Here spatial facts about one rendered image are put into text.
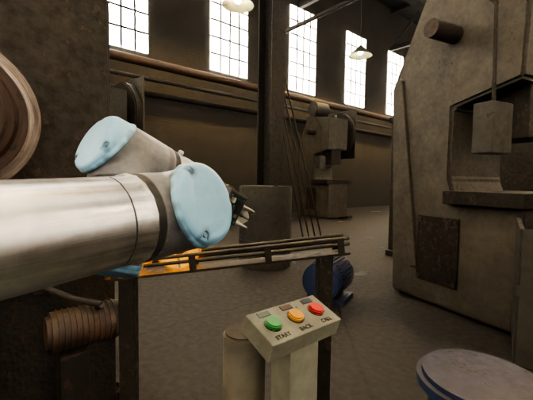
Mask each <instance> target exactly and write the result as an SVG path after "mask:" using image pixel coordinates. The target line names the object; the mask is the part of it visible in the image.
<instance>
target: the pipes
mask: <svg viewBox="0 0 533 400"><path fill-rule="evenodd" d="M356 1H358V0H346V1H343V2H341V3H339V4H337V5H335V6H333V7H331V8H329V9H327V10H324V11H322V12H320V13H318V14H316V15H314V16H312V17H310V18H307V19H305V20H303V21H301V22H299V23H297V24H296V25H293V26H291V27H289V28H287V29H286V33H288V32H290V31H293V30H295V29H297V28H299V27H301V26H303V25H306V24H308V23H309V22H311V21H315V20H316V19H318V18H320V17H323V16H325V15H327V14H329V13H331V12H333V11H336V10H338V9H340V8H342V7H344V6H347V5H349V4H351V3H352V2H356ZM109 58H110V59H111V60H117V61H121V62H125V63H131V64H135V65H139V66H142V67H149V68H152V69H156V70H160V71H166V72H170V73H174V74H178V75H184V76H188V77H191V78H195V79H202V80H205V81H210V82H213V83H219V84H223V85H227V86H230V87H237V88H241V89H245V90H251V91H254V92H258V84H254V83H249V82H245V81H241V80H238V79H232V78H229V77H225V76H222V75H216V74H212V73H208V72H205V71H199V70H196V69H193V68H189V67H183V66H179V65H176V64H172V63H167V62H163V61H160V60H154V59H150V58H147V57H143V56H138V55H134V54H131V53H127V52H121V51H118V50H114V49H111V48H110V49H109ZM109 73H111V74H115V75H123V76H127V77H131V78H135V79H137V78H139V77H141V76H143V75H137V74H133V73H128V72H124V71H117V70H113V69H109ZM143 77H144V80H147V81H151V82H155V83H162V84H167V85H171V86H175V87H182V88H186V89H191V90H198V91H202V92H206V93H210V94H218V95H222V96H226V97H230V98H238V99H242V100H246V101H250V102H258V99H254V98H247V97H244V96H239V95H235V94H228V93H224V92H220V91H216V90H209V89H205V88H201V87H194V86H190V85H186V84H181V83H175V82H171V81H166V80H162V79H156V78H152V77H147V76H143ZM289 93H290V92H289ZM144 96H146V97H151V98H160V99H165V100H170V101H175V102H183V103H188V104H193V105H198V106H207V107H212V108H217V109H222V110H230V111H235V112H240V113H249V114H254V115H258V110H250V109H245V108H240V107H236V106H227V105H223V104H218V103H214V102H206V101H201V100H197V99H192V98H184V97H179V96H174V95H169V94H161V93H157V92H152V91H148V90H145V91H144ZM290 100H294V101H298V102H304V103H308V104H311V102H320V103H325V104H328V105H329V107H330V109H333V110H339V111H343V112H345V111H348V110H357V115H361V116H364V117H371V118H375V119H378V120H383V121H388V122H389V118H390V117H388V116H385V115H381V114H378V113H372V112H369V111H365V110H359V109H356V108H352V107H349V106H343V105H340V104H336V103H332V102H326V101H323V100H320V99H316V98H310V97H307V96H303V95H299V94H294V93H290ZM293 110H297V111H301V112H306V113H308V112H309V111H308V110H305V109H301V108H297V107H293ZM295 121H296V122H300V123H305V124H306V121H307V120H306V119H302V118H297V117H295ZM356 122H357V123H361V124H365V125H372V126H377V127H381V128H385V129H393V128H392V127H389V126H384V125H377V124H373V123H369V122H365V121H358V120H356ZM356 132H357V133H366V134H371V135H375V136H380V137H389V138H392V135H389V134H385V133H377V132H372V131H368V130H363V129H356Z"/></svg>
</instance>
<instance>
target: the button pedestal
mask: <svg viewBox="0 0 533 400"><path fill-rule="evenodd" d="M306 298H310V299H311V300H312V302H309V303H306V304H304V305H303V304H302V303H301V302H300V300H303V299H306ZM313 302H316V303H319V304H320V305H322V306H323V308H324V312H323V313H322V314H315V313H313V312H311V311H310V310H309V304H310V303H313ZM287 304H290V305H291V306H292V307H293V308H292V309H296V310H300V311H301V312H302V313H303V314H304V319H303V321H293V320H292V319H290V318H289V316H288V313H289V311H290V310H292V309H288V310H284V311H282V310H281V309H280V308H279V306H284V305H287ZM279 306H275V307H271V308H269V309H266V310H261V311H259V312H256V313H251V314H248V315H246V316H245V319H244V323H243V328H242V333H243V334H244V335H245V337H246V338H247V339H248V340H249V341H250V342H251V343H252V344H253V346H254V347H255V348H256V349H257V351H258V352H259V353H260V354H261V356H262V357H263V358H264V359H265V361H266V362H268V363H269V362H271V400H316V398H317V364H318V341H319V340H323V339H324V338H326V337H329V336H331V335H333V334H336V331H337V329H338V327H339V323H340V320H341V319H340V318H339V317H338V316H337V315H335V314H334V313H333V312H332V311H331V310H330V309H329V308H328V307H327V306H325V305H324V304H323V303H322V302H320V301H319V300H318V299H317V298H315V297H314V296H313V295H311V296H308V297H305V298H301V299H298V300H295V301H292V302H287V303H285V304H282V305H279ZM267 310H268V311H269V312H270V314H271V315H269V316H266V317H262V318H259V317H258V316H257V315H256V314H257V313H262V312H264V311H267ZM270 316H274V317H277V318H279V319H280V320H281V322H282V327H281V328H280V329H278V330H273V329H270V328H268V327H267V326H266V324H265V321H266V319H267V317H270Z"/></svg>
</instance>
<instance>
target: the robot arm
mask: <svg viewBox="0 0 533 400"><path fill-rule="evenodd" d="M183 154H184V152H183V151H182V150H179V151H178V152H176V151H175V150H173V149H171V148H169V147H168V146H166V145H165V144H163V143H161V142H160V141H158V140H156V139H155V138H154V137H151V136H150V135H148V134H146V133H145V132H143V131H142V130H140V129H138V128H137V127H136V125H134V124H130V123H128V122H127V121H125V120H123V119H121V118H119V117H115V116H110V117H105V118H103V119H102V120H100V121H99V122H97V123H96V124H95V125H94V126H93V127H92V128H91V129H90V130H89V131H88V132H87V134H86V135H85V136H84V137H83V139H82V141H81V143H80V145H79V147H78V149H77V152H76V154H75V165H76V167H77V168H78V169H79V170H80V171H81V172H82V173H87V177H78V178H54V179H4V180H0V301H2V300H6V299H8V298H14V297H17V296H20V295H23V294H27V293H31V292H34V291H37V290H42V289H45V288H48V287H53V286H56V285H60V284H62V283H67V282H70V281H74V280H76V279H81V278H85V277H87V276H91V275H102V276H109V277H118V278H135V277H137V276H138V275H139V274H140V273H141V270H142V269H143V267H144V265H143V264H142V263H147V262H149V261H153V260H157V259H160V258H163V257H166V256H171V255H174V254H177V253H180V252H185V251H189V250H193V249H196V248H200V249H205V248H208V247H209V246H211V245H212V244H216V243H218V242H220V241H221V240H223V238H224V237H225V236H226V234H227V233H228V231H229V230H233V229H231V228H230V226H231V225H238V226H241V227H243V228H245V229H246V228H247V227H246V226H245V225H243V223H245V222H247V221H248V219H249V214H248V212H252V213H254V212H255V211H254V210H252V209H250V208H248V207H246V206H245V205H244V204H245V202H246V201H247V199H248V197H246V196H245V195H243V194H241V193H240V192H238V191H237V190H235V189H234V188H233V187H232V186H230V185H228V184H226V183H223V181H222V179H221V178H220V176H219V175H218V174H217V173H216V172H215V171H214V170H213V169H212V168H210V167H208V166H206V165H204V164H203V163H194V162H193V161H191V160H189V159H187V158H186V157H184V156H183ZM241 216H242V217H241ZM246 218H247V219H246Z"/></svg>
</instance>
